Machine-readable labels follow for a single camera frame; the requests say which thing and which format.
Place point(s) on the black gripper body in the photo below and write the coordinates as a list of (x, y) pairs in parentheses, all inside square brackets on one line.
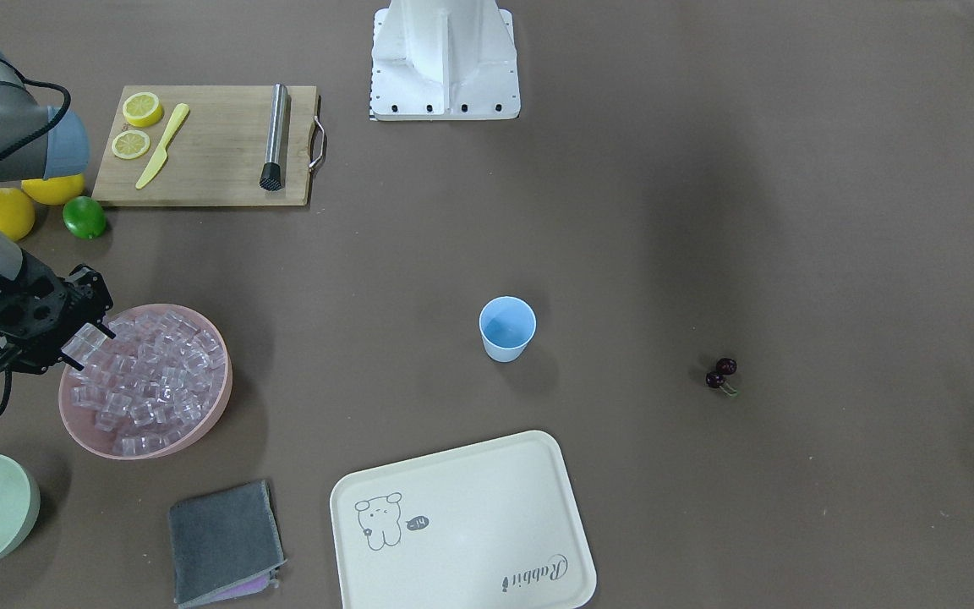
[(86, 293)]

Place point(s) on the pink bowl of ice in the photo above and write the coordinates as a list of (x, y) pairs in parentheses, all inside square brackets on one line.
[(156, 388)]

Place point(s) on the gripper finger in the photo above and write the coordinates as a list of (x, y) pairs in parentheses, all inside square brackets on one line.
[(102, 328), (70, 361)]

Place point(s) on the green lime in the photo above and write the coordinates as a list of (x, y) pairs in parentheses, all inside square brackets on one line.
[(84, 217)]

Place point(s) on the clear ice cube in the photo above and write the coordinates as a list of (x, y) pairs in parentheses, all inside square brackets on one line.
[(84, 344)]

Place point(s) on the wooden cutting board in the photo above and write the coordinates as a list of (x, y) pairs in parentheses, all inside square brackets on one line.
[(216, 157)]

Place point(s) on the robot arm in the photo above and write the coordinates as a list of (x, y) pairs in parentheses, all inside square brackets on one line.
[(41, 136)]

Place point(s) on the white camera pillar base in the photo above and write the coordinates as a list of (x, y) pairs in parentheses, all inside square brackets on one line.
[(444, 61)]

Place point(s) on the steel muddler black tip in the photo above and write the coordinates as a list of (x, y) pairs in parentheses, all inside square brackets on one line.
[(272, 173)]

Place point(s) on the light blue plastic cup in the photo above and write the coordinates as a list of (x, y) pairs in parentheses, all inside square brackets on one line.
[(506, 325)]

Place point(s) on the cream rabbit tray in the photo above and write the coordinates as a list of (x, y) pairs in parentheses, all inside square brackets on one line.
[(492, 525)]

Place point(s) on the lemon slice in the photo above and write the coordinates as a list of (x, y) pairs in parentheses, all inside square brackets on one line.
[(142, 109), (130, 144)]

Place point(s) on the yellow plastic knife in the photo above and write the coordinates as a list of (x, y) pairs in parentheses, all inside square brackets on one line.
[(159, 156)]

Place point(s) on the yellow lemon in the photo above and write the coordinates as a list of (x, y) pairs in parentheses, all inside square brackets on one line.
[(54, 191), (17, 213)]

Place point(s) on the dark red cherry pair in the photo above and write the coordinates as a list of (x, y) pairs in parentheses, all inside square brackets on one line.
[(717, 378)]

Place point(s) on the grey folded cloth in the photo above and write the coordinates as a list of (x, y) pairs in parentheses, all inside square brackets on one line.
[(225, 545)]

